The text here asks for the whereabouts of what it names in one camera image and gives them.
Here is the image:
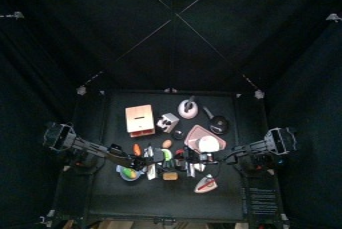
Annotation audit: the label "brown toy bread slice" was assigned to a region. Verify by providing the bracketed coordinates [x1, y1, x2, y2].
[161, 171, 180, 182]

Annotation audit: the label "white dome bowl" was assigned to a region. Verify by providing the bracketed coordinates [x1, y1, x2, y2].
[197, 135, 221, 154]

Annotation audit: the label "orange toy carrot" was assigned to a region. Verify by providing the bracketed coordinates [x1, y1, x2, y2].
[132, 143, 142, 158]

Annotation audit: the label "green yellow toy food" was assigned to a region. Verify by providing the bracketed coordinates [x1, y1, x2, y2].
[121, 167, 138, 180]

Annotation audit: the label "small black round lid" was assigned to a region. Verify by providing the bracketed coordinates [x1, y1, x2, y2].
[171, 130, 187, 141]

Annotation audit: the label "pink cutting board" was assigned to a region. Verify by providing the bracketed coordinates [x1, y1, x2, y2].
[183, 124, 228, 154]

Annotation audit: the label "pink white toy wedge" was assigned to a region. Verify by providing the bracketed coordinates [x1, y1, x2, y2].
[192, 173, 219, 195]

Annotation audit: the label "black toy frying pan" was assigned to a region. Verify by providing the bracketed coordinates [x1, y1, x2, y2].
[201, 105, 231, 136]

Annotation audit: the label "small grey white toy box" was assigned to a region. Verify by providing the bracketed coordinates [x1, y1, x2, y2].
[154, 112, 180, 134]

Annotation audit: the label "wooden toy box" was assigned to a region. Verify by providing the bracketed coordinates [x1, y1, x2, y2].
[124, 104, 157, 139]

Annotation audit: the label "white label sticker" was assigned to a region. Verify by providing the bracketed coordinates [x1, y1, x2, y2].
[247, 186, 279, 217]

